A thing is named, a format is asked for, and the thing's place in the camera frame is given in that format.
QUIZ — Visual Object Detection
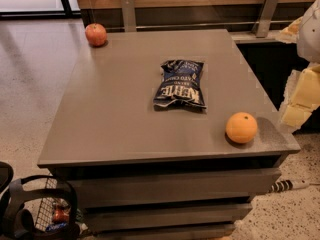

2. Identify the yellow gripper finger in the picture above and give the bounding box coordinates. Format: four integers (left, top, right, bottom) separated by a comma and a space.
275, 17, 302, 44
279, 64, 320, 128

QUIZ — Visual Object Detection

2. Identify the striped cable plug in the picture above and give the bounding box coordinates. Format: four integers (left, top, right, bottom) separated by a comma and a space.
269, 180, 310, 193

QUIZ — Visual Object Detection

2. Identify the left metal bracket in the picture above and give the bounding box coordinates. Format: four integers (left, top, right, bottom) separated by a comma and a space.
121, 0, 137, 32

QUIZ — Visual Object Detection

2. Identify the grey drawer cabinet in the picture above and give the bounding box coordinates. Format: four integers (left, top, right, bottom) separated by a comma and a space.
38, 30, 299, 240

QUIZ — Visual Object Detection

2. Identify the black wire basket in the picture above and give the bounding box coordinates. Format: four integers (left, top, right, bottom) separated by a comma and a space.
0, 162, 80, 240

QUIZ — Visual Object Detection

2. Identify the red snack in basket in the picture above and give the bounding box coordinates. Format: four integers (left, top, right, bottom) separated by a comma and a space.
52, 206, 70, 224

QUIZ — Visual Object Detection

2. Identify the right metal bracket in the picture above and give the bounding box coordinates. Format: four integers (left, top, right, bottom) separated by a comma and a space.
252, 0, 279, 38

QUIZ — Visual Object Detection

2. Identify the blue kettle chips bag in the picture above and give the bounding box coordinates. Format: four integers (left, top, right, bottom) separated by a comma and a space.
153, 59, 206, 109

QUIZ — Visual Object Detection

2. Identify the red apple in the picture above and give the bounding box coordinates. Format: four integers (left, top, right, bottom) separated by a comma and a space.
85, 23, 107, 47

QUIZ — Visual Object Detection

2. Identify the orange fruit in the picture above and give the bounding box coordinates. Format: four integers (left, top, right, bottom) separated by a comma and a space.
225, 112, 258, 144

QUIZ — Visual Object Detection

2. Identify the metal bracket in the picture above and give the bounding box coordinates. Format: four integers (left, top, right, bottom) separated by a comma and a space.
121, 0, 137, 32
252, 0, 279, 38

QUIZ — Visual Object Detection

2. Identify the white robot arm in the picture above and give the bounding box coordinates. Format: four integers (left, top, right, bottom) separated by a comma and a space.
277, 0, 320, 133

